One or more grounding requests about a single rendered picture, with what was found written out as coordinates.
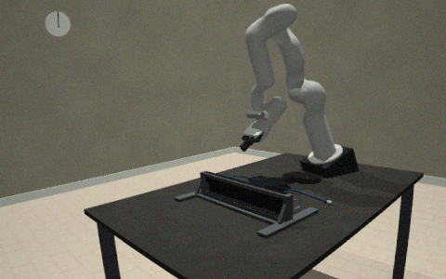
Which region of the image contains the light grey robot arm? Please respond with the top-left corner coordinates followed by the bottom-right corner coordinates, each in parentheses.
top-left (245, 4), bottom-right (343, 165)

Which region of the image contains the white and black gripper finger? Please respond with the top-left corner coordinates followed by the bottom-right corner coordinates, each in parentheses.
top-left (240, 136), bottom-right (250, 151)
top-left (242, 132), bottom-right (264, 152)

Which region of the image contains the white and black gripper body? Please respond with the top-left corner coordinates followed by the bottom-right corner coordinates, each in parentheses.
top-left (243, 119), bottom-right (271, 143)

